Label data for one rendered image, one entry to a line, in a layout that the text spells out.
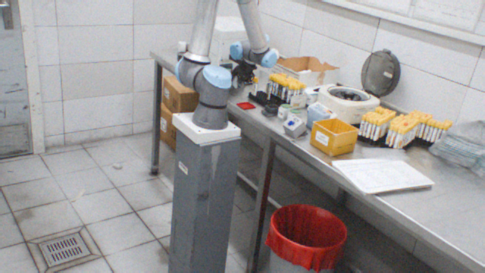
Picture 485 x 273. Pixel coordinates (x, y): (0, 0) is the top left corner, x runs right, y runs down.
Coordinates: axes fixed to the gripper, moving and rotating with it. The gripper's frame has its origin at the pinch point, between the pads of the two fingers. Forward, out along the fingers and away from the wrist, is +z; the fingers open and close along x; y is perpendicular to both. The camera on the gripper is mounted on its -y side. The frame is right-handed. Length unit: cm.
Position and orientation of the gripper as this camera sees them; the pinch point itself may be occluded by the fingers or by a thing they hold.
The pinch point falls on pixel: (233, 83)
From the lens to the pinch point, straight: 244.8
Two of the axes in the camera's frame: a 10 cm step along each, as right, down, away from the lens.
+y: 4.3, 8.0, -4.1
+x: 8.2, -1.6, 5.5
